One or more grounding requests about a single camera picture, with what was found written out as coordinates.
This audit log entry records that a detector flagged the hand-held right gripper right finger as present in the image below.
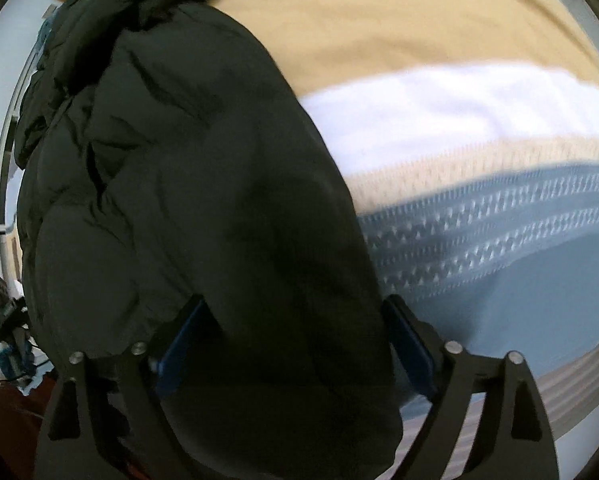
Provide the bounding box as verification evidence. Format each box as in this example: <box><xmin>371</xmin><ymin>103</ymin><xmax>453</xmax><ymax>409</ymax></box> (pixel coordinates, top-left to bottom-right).
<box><xmin>382</xmin><ymin>294</ymin><xmax>560</xmax><ymax>480</ymax></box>

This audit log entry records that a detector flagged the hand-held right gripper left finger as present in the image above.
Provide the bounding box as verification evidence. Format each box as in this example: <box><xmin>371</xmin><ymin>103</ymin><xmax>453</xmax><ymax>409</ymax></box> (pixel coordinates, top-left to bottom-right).
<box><xmin>36</xmin><ymin>295</ymin><xmax>215</xmax><ymax>480</ymax></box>

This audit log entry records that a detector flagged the black puffer coat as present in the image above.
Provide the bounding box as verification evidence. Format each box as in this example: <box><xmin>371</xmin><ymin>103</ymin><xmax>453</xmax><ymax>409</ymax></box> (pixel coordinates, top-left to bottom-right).
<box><xmin>12</xmin><ymin>0</ymin><xmax>405</xmax><ymax>480</ymax></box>

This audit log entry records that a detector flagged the blue floor item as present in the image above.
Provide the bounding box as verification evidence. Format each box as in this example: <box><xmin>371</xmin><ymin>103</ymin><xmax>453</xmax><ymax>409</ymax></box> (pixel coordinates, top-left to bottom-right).
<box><xmin>0</xmin><ymin>344</ymin><xmax>36</xmax><ymax>387</ymax></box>

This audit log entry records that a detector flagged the teal cloth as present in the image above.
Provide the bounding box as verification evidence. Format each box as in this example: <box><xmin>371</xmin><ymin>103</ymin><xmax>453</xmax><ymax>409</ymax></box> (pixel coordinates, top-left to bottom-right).
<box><xmin>34</xmin><ymin>7</ymin><xmax>62</xmax><ymax>66</ymax></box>

